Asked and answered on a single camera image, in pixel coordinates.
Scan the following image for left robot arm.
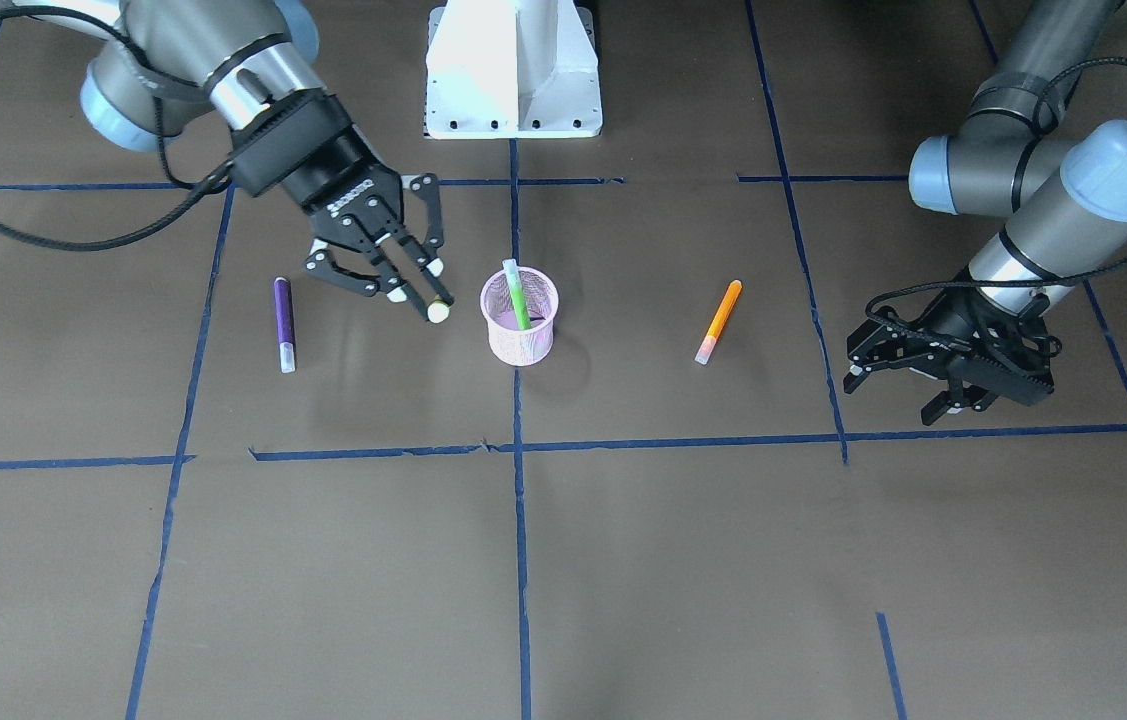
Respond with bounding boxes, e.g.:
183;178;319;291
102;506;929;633
842;1;1127;425

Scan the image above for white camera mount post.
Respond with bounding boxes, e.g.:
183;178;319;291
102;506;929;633
423;1;604;140

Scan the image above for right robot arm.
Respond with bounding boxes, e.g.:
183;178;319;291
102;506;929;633
0;1;454;314

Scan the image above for green highlighter pen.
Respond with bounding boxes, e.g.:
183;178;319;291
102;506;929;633
502;258;532;331

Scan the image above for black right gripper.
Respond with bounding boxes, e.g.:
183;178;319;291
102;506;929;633
229;90;445;304

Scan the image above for purple highlighter pen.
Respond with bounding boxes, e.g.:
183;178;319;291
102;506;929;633
272;277;298;374

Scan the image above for orange highlighter pen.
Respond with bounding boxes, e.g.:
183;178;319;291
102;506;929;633
694;279;743;366

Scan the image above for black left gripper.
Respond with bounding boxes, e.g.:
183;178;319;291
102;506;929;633
843;290;1061;427

